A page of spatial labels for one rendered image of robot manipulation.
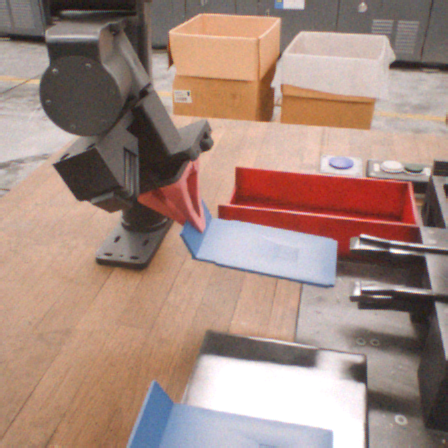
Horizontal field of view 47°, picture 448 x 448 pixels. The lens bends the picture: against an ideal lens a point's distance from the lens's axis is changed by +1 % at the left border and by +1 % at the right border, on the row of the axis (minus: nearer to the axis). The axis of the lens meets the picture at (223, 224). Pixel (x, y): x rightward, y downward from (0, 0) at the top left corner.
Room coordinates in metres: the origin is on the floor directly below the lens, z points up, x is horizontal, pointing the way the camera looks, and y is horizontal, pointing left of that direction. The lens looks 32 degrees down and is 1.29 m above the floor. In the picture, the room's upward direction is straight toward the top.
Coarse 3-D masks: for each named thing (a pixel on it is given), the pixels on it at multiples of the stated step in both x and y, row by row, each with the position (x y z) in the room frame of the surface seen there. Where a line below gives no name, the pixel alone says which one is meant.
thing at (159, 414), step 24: (144, 408) 0.26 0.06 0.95; (168, 408) 0.28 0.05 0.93; (192, 408) 0.28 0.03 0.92; (144, 432) 0.25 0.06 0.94; (168, 432) 0.26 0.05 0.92; (192, 432) 0.26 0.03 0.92; (216, 432) 0.26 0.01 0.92; (240, 432) 0.26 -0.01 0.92; (264, 432) 0.26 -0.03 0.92; (288, 432) 0.26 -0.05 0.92; (312, 432) 0.26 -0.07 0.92
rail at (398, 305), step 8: (400, 288) 0.36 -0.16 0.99; (408, 288) 0.36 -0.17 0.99; (408, 296) 0.36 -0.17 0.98; (416, 296) 0.36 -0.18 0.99; (424, 296) 0.35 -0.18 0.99; (432, 296) 0.35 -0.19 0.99; (440, 296) 0.35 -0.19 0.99; (400, 304) 0.36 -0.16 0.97; (408, 304) 0.36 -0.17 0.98; (416, 304) 0.36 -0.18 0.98; (424, 304) 0.35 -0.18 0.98; (432, 304) 0.35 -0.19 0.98; (416, 312) 0.36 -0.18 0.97; (424, 312) 0.35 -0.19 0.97
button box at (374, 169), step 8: (368, 160) 0.76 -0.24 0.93; (376, 160) 0.76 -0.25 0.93; (384, 160) 0.76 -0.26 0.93; (368, 168) 0.74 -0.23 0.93; (376, 168) 0.73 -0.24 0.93; (424, 168) 0.73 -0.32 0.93; (368, 176) 0.71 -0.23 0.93; (376, 176) 0.71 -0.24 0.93; (384, 176) 0.71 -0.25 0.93; (392, 176) 0.71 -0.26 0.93; (400, 176) 0.71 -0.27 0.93; (408, 176) 0.71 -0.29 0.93; (416, 176) 0.71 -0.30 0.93; (424, 176) 0.71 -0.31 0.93; (416, 184) 0.69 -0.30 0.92; (424, 184) 0.69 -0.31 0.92; (416, 192) 0.69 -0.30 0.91; (424, 192) 0.69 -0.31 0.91
